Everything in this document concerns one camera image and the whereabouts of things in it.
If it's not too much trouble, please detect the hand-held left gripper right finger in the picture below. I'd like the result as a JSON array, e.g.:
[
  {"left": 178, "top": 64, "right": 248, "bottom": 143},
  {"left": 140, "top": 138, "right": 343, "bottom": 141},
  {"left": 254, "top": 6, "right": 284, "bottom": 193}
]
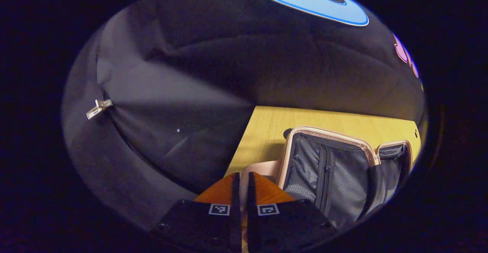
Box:
[{"left": 246, "top": 171, "right": 340, "bottom": 253}]

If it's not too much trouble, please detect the white cloth clip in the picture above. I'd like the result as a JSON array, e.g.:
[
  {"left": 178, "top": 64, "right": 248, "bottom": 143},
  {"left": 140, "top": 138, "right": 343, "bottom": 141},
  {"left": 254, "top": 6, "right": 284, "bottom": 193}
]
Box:
[{"left": 86, "top": 99, "right": 114, "bottom": 120}]

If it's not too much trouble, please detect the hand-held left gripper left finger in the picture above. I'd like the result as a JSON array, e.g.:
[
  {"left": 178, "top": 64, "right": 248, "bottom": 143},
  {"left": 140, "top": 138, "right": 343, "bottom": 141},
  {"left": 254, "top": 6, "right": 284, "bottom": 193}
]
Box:
[{"left": 150, "top": 172, "right": 243, "bottom": 253}]

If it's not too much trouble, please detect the black backdrop cloth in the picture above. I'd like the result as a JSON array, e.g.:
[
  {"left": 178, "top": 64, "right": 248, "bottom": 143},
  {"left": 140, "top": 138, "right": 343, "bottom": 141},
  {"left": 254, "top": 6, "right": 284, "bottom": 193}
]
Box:
[{"left": 61, "top": 0, "right": 427, "bottom": 231}]

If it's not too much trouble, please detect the beige pink suitcase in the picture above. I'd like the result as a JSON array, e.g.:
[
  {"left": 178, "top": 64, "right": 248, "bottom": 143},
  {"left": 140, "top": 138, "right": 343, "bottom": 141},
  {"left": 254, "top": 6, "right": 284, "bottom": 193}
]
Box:
[{"left": 239, "top": 126, "right": 414, "bottom": 231}]

